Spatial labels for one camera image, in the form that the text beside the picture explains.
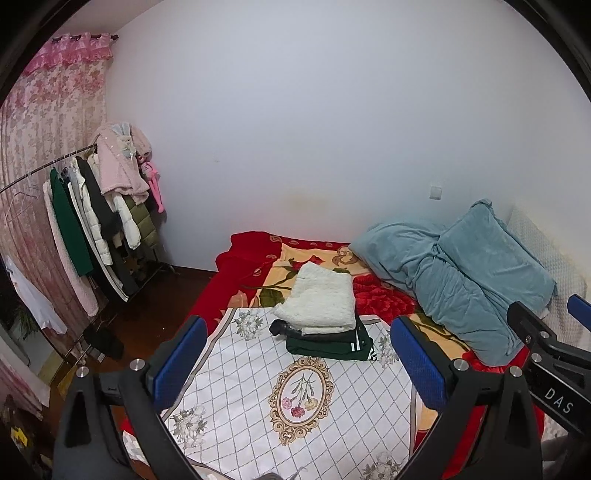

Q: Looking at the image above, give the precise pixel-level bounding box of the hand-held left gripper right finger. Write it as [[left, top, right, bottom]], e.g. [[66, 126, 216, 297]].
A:
[[392, 316, 544, 480]]

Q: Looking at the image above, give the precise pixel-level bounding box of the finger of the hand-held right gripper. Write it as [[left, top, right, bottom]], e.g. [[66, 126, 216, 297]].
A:
[[567, 294, 591, 325], [507, 301, 559, 354]]

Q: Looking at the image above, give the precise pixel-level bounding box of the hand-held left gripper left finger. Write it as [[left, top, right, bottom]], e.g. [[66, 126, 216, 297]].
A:
[[53, 315, 208, 480]]

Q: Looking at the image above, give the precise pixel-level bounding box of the white fluffy garment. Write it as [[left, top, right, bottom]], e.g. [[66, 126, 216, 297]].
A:
[[274, 263, 357, 335]]

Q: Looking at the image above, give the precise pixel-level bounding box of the metal clothes rack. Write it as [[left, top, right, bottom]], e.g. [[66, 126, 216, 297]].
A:
[[0, 143, 174, 361]]

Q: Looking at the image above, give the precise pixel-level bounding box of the white textured pillow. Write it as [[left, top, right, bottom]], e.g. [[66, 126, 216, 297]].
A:
[[505, 203, 591, 352]]

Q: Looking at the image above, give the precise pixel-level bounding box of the white checkered floral sheet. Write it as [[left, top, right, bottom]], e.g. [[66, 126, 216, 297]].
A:
[[124, 307, 439, 480]]

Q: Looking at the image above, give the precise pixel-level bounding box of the blue quilt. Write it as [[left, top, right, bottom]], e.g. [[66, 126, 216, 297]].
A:
[[348, 199, 557, 365]]

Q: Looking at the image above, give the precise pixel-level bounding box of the dark cloth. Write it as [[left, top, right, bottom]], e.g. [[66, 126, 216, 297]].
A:
[[83, 325, 124, 361]]

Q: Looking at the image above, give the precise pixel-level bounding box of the red floral blanket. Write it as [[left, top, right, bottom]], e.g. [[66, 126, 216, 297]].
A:
[[121, 231, 550, 480]]

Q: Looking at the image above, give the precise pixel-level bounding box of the green garment with white stripes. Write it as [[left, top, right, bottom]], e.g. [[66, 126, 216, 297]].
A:
[[285, 323, 378, 361]]

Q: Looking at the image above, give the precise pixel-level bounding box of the black garment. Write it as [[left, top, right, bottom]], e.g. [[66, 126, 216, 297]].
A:
[[270, 318, 365, 344]]

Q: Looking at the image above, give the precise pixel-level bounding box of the olive puffer jacket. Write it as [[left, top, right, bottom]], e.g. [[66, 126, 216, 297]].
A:
[[124, 196, 160, 252]]

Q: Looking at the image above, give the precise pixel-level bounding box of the white hanging shirt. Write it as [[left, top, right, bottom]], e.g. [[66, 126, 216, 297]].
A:
[[2, 256, 68, 335]]

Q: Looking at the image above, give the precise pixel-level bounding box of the white puffer jacket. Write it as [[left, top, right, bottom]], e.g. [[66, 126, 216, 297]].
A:
[[69, 157, 141, 266]]

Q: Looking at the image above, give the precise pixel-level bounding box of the black hanging coat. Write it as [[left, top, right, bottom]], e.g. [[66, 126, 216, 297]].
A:
[[76, 157, 139, 298]]

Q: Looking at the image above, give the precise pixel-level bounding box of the pink plush toy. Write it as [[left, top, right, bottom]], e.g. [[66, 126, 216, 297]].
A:
[[141, 161, 166, 214]]

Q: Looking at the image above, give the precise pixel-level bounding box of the green hanging coat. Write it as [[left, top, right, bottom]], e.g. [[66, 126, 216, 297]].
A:
[[50, 168, 95, 278]]

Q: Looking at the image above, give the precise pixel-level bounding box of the pink fluffy coat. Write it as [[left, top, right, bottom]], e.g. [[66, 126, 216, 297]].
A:
[[95, 122, 153, 204]]

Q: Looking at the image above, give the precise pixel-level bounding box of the pink floral curtain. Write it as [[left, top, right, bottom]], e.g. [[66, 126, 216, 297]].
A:
[[0, 32, 114, 319]]

